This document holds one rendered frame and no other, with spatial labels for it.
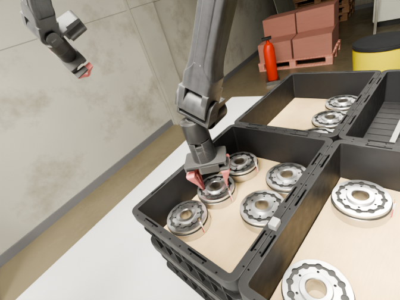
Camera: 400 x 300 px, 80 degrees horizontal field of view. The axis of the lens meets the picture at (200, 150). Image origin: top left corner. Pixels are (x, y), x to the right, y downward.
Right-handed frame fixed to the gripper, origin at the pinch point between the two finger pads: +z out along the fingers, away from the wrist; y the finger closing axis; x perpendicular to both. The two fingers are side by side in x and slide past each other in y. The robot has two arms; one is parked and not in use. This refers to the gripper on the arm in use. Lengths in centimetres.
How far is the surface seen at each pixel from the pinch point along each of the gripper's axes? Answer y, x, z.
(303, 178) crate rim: -19.7, 9.9, -6.0
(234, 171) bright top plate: -5.2, -5.4, 1.2
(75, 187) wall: 159, -117, 74
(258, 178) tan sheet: -11.1, -4.0, 4.1
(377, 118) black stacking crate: -49, -21, 4
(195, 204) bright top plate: 5.2, 4.8, 1.2
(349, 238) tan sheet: -25.4, 17.4, 3.9
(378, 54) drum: -110, -140, 29
